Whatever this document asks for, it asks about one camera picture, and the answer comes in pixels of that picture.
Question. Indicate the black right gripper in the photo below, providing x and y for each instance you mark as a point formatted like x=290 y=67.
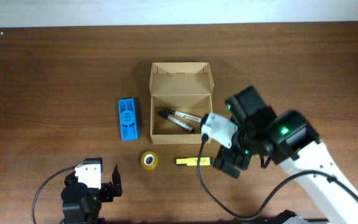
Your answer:
x=224 y=153

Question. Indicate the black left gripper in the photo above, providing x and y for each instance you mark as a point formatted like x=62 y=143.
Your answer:
x=107 y=188

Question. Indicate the yellow highlighter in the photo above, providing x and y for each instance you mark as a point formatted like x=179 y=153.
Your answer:
x=192 y=161

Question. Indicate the black whiteboard marker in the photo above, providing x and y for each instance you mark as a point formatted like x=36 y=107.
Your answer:
x=183 y=115

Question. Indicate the blue whiteboard marker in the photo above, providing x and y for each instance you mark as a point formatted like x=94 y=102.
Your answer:
x=176 y=121

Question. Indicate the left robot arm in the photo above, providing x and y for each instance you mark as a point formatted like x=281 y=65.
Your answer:
x=84 y=192

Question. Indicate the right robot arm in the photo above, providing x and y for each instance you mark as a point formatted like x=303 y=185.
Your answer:
x=289 y=141

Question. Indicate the yellow tape roll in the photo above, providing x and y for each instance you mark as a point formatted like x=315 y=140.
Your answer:
x=149 y=160

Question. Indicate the open cardboard box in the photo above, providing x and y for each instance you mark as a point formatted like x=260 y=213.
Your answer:
x=185 y=87

